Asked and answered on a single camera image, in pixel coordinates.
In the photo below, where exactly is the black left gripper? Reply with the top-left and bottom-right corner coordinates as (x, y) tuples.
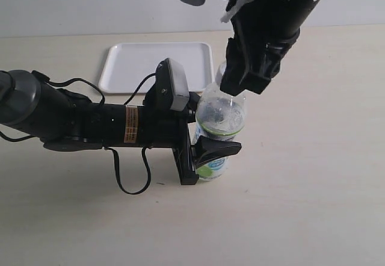
(141, 85), (242, 185)

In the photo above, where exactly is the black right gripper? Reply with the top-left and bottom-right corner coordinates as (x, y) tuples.
(220, 17), (300, 95)

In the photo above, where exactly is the clear plastic water bottle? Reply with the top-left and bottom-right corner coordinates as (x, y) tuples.
(194, 61), (249, 182)

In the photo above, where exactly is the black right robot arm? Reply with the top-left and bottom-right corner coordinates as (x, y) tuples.
(220, 0), (320, 96)

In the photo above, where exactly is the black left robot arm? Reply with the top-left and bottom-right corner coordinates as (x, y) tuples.
(1, 69), (242, 185)

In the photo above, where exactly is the white plastic tray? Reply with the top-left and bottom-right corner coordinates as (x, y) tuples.
(99, 42), (214, 94)

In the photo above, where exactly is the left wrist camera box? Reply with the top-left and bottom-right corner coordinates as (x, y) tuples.
(155, 58), (189, 111)

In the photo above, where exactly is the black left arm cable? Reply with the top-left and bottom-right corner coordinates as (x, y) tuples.
(105, 147), (152, 194)

